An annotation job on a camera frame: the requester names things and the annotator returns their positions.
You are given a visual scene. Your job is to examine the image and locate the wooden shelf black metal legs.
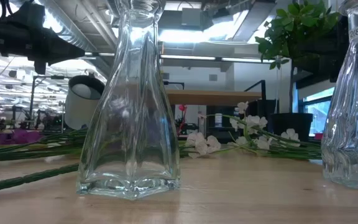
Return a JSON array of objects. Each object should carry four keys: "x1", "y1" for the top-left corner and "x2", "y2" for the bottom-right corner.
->
[{"x1": 165, "y1": 79, "x2": 267, "y2": 147}]

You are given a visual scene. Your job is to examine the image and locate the textured clear glass vase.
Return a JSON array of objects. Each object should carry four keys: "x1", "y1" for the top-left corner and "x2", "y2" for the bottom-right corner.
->
[{"x1": 320, "y1": 0, "x2": 358, "y2": 193}]

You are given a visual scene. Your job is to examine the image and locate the red background lamp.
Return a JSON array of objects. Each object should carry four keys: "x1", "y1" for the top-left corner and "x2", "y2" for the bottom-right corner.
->
[{"x1": 178, "y1": 104, "x2": 188, "y2": 135}]

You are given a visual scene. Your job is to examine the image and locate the black background box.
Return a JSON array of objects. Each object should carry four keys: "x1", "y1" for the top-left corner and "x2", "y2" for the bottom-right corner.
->
[{"x1": 246, "y1": 99, "x2": 280, "y2": 138}]

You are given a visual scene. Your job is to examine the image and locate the left wrist camera housing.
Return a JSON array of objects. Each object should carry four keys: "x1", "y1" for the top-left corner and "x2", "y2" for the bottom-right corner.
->
[{"x1": 9, "y1": 1, "x2": 48, "y2": 32}]

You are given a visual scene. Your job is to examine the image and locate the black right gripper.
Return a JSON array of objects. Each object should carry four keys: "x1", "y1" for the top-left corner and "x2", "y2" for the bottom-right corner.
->
[{"x1": 292, "y1": 18, "x2": 351, "y2": 83}]

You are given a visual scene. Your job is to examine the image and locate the white artificial flower bunch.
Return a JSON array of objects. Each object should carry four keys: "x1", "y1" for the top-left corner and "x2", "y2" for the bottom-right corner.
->
[{"x1": 206, "y1": 101, "x2": 323, "y2": 160}]

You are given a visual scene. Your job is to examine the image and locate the black plant pot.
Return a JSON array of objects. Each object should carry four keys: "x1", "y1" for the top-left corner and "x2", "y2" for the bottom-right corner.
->
[{"x1": 270, "y1": 112, "x2": 314, "y2": 143}]

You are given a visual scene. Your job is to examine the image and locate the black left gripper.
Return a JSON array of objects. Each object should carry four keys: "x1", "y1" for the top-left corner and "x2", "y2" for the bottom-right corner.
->
[{"x1": 0, "y1": 19, "x2": 86, "y2": 75}]

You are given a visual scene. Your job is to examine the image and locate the smooth twisted clear glass vase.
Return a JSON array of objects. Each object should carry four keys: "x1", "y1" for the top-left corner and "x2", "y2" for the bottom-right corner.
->
[{"x1": 75, "y1": 0, "x2": 182, "y2": 200}]

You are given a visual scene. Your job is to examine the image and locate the dark background cabinet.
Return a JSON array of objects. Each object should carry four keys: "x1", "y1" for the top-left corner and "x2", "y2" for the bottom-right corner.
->
[{"x1": 206, "y1": 105, "x2": 248, "y2": 141}]

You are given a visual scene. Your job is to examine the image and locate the long light bar fixture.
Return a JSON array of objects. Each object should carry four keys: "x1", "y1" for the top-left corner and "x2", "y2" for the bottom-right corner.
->
[{"x1": 84, "y1": 52, "x2": 275, "y2": 64}]

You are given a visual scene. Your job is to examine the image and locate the black background stand frame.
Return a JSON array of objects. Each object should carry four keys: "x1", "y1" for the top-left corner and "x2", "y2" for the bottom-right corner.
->
[{"x1": 29, "y1": 74, "x2": 65, "y2": 131}]

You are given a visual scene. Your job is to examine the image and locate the pale flower stem long leaves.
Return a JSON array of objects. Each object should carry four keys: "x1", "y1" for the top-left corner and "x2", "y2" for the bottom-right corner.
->
[{"x1": 178, "y1": 131, "x2": 229, "y2": 160}]

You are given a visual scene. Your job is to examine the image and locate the green leafy plant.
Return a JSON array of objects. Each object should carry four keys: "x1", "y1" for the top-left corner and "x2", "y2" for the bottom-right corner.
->
[{"x1": 254, "y1": 0, "x2": 341, "y2": 114}]

